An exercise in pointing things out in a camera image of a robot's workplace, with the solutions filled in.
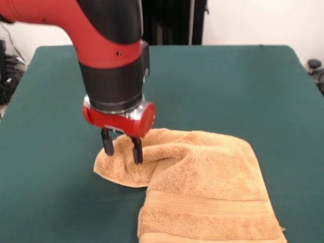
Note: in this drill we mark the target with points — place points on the black bag pile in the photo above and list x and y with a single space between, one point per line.
12 76

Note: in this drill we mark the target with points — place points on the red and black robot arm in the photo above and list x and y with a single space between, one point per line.
108 50

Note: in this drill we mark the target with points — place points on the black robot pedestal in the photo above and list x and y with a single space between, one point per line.
172 22

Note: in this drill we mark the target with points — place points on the black round chair part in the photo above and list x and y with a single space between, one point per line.
315 64

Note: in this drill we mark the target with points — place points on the dark green table cloth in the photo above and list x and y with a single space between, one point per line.
227 101

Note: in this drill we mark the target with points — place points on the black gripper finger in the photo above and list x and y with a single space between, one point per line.
107 144
137 152

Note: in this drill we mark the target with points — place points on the tan terry towel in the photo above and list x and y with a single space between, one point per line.
202 189

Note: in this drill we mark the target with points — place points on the black case with red mark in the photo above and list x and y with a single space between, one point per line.
2 58

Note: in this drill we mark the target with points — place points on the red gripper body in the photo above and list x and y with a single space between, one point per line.
119 124

